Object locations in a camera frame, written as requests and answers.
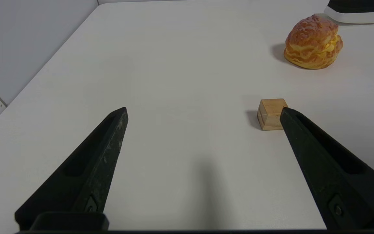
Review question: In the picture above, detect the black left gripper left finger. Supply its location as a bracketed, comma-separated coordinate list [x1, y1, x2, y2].
[15, 107, 129, 230]

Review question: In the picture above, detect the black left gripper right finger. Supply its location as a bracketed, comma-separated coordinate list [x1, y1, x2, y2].
[280, 107, 374, 230]

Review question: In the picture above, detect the small wooden cube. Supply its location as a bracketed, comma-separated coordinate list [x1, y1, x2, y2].
[257, 98, 288, 131]

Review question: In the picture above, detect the golden cream puff pastry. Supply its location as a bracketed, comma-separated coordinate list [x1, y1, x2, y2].
[284, 14, 343, 70]

